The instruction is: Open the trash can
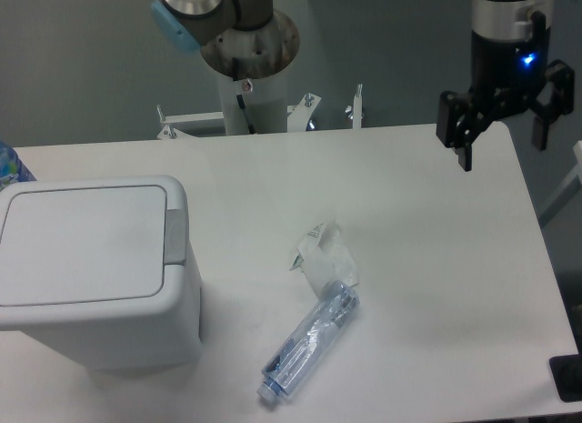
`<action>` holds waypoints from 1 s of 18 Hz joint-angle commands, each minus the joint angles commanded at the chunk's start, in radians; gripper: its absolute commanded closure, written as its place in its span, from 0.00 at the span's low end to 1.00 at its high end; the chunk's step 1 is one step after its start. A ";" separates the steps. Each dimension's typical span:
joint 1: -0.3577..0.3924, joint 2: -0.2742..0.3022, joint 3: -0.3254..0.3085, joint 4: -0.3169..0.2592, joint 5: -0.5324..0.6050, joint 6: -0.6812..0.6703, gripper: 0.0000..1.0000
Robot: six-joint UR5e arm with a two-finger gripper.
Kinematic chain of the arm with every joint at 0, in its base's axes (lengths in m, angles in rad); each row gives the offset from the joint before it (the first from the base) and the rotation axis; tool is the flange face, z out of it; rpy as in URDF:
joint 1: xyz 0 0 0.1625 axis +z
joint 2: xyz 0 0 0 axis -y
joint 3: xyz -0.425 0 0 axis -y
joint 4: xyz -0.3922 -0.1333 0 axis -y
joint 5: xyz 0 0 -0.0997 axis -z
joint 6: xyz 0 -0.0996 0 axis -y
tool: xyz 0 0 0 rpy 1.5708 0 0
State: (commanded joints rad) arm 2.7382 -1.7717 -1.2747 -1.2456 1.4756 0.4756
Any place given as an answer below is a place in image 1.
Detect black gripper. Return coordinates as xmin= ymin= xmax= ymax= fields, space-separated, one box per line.
xmin=436 ymin=11 xmax=574 ymax=171

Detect grey robot arm base joint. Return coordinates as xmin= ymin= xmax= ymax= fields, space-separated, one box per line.
xmin=150 ymin=0 xmax=274 ymax=53

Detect white plastic trash can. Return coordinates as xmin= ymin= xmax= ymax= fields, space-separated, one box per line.
xmin=1 ymin=176 xmax=202 ymax=370

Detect white trash can lid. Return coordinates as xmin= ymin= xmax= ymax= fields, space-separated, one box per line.
xmin=1 ymin=183 xmax=166 ymax=307

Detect crumpled clear plastic wrapper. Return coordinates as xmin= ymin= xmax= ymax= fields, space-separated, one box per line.
xmin=289 ymin=219 xmax=360 ymax=298

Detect crushed clear plastic bottle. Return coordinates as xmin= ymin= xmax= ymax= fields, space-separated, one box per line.
xmin=257 ymin=280 xmax=359 ymax=406

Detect black object at table edge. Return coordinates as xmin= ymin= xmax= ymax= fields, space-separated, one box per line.
xmin=549 ymin=354 xmax=581 ymax=403

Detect grey lid push button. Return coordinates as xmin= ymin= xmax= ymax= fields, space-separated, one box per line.
xmin=164 ymin=209 xmax=189 ymax=265

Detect blue labelled water bottle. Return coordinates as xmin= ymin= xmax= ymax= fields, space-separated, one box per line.
xmin=0 ymin=142 xmax=36 ymax=190

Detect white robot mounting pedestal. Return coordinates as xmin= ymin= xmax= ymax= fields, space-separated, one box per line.
xmin=156 ymin=9 xmax=366 ymax=140

